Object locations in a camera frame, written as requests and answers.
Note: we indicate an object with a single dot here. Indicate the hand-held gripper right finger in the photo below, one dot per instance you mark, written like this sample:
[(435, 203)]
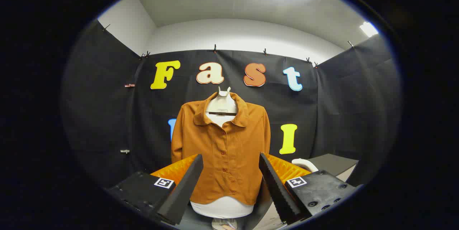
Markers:
[(278, 187)]

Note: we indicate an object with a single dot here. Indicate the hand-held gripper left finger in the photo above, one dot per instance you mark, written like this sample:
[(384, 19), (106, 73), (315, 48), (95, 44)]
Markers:
[(183, 190)]

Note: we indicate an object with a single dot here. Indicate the white garment steamer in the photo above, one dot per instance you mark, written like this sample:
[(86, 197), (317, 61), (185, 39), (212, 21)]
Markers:
[(304, 163)]

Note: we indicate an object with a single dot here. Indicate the orange button-up shirt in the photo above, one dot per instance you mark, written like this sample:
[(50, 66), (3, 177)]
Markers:
[(222, 158)]

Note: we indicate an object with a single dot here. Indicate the grey table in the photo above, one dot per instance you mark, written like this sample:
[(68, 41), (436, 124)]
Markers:
[(331, 163)]

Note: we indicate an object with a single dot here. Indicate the white mannequin torso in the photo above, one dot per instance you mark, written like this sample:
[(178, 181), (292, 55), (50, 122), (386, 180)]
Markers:
[(222, 106)]

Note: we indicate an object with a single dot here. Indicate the black backdrop cloth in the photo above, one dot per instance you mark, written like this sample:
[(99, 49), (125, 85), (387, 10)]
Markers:
[(340, 108)]

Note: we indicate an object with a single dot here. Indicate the row of black clips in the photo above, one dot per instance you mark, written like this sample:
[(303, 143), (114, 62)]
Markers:
[(215, 48)]

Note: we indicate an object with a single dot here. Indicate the small ceiling light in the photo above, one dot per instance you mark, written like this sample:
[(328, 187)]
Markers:
[(368, 29)]

